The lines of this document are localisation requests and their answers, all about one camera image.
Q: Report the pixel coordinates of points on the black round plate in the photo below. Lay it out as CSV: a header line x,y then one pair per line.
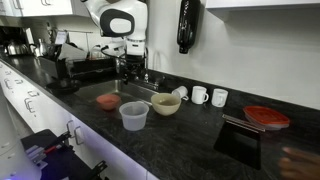
x,y
63,86

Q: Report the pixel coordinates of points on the white mug lying sideways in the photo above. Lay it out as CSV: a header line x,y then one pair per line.
x,y
180,91

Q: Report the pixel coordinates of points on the orange bowl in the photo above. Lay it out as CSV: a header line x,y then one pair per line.
x,y
108,101

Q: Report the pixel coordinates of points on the black box stand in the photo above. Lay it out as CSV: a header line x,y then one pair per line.
x,y
238,146

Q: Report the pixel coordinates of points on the translucent plastic container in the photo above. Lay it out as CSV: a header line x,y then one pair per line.
x,y
134,117

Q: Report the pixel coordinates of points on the thin brown stick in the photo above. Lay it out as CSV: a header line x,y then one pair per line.
x,y
241,126
243,121

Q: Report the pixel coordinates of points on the black tool with red band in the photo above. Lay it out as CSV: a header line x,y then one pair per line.
x,y
55,145

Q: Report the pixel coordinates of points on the silver kettle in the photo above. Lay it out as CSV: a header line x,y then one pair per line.
x,y
15,49

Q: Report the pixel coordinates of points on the chrome faucet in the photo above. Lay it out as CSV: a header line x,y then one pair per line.
x,y
146,76

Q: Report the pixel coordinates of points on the white wall cabinet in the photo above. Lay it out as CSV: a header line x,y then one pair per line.
x,y
260,3

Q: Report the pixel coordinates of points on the black clamp lever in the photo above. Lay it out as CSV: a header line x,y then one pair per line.
x,y
97,168

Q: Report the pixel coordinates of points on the clear container with red lid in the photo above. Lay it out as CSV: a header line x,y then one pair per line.
x,y
265,116

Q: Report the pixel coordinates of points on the brown person hand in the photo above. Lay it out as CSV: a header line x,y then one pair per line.
x,y
300,165

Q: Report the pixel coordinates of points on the white base cabinets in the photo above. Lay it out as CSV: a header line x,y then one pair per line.
x,y
50,113

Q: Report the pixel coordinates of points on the white upright mug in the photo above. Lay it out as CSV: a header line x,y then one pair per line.
x,y
219,98
198,96

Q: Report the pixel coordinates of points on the black dish rack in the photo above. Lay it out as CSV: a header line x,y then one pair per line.
x,y
66,68

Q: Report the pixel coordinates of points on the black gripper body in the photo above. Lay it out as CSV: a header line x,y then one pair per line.
x,y
131,63

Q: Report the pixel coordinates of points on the chrome sink sprayer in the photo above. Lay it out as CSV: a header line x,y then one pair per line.
x,y
156,84

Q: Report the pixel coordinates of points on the white cutting board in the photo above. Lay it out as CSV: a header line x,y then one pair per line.
x,y
71,53

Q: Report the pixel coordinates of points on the cream bowl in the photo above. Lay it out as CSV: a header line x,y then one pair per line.
x,y
166,106

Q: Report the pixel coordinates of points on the stainless steel sink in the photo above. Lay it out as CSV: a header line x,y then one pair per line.
x,y
110,87

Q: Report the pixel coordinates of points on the black wall soap bottle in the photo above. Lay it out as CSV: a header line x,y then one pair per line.
x,y
187,26

